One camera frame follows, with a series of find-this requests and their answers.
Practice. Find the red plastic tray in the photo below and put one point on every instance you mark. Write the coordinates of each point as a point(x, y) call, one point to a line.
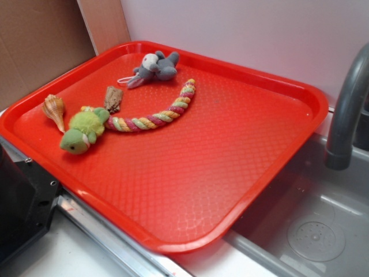
point(181, 186)

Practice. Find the grey plush bunny toy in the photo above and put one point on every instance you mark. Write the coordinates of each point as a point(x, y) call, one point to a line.
point(153, 66)

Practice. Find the brown wood bark piece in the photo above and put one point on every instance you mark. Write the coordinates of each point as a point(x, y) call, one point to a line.
point(113, 98)

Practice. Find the orange spiral seashell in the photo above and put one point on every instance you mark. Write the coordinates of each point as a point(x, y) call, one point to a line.
point(54, 107)

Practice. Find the grey plastic sink basin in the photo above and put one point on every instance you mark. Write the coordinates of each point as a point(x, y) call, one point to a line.
point(310, 220)

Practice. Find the grey sink faucet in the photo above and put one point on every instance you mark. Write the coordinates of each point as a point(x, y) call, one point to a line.
point(349, 126)

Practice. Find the brown cardboard panel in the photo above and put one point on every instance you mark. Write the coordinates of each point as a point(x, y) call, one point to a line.
point(42, 40)

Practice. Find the green plush turtle rope toy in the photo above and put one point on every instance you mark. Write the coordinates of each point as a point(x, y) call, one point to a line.
point(90, 123)

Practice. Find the silver metal rail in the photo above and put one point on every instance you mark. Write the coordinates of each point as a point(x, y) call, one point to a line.
point(81, 243)

